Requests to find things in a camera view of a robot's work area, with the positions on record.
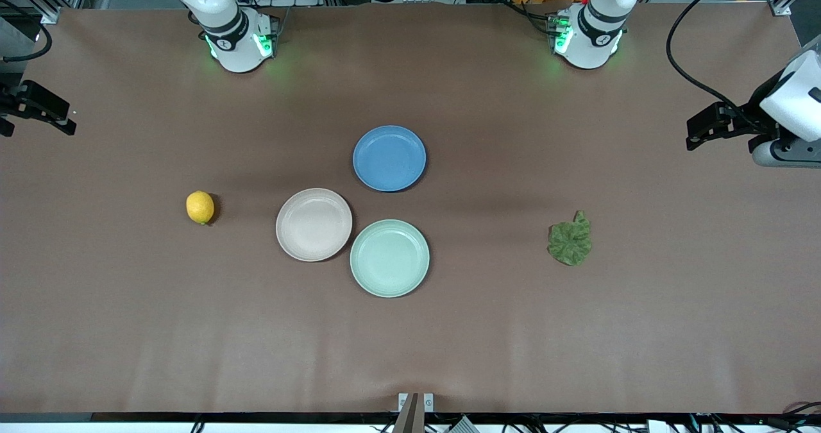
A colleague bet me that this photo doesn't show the yellow lemon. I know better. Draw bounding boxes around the yellow lemon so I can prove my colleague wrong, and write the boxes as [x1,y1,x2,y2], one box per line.
[186,191,216,225]

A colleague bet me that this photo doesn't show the green lettuce leaf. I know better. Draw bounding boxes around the green lettuce leaf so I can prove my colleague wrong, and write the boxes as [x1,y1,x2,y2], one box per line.
[547,210,593,267]

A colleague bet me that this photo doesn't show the beige plate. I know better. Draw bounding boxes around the beige plate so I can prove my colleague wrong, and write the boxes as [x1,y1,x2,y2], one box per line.
[276,188,353,262]

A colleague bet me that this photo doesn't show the blue plate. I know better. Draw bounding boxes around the blue plate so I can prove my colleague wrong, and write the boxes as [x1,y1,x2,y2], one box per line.
[352,125,427,193]

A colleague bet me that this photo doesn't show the mint green plate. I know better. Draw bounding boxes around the mint green plate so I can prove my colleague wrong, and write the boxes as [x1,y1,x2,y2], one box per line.
[350,219,430,298]

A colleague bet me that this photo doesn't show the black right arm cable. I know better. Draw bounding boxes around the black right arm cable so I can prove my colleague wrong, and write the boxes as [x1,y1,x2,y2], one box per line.
[0,19,52,63]

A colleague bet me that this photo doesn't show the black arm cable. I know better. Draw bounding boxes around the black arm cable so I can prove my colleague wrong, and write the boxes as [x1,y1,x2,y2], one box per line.
[0,19,52,63]
[666,0,764,123]

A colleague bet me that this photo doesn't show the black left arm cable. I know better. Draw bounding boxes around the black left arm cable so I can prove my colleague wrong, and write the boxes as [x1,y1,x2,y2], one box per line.
[666,0,764,123]

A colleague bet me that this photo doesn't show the camera stand post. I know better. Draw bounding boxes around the camera stand post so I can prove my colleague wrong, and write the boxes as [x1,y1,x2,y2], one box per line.
[393,393,434,433]

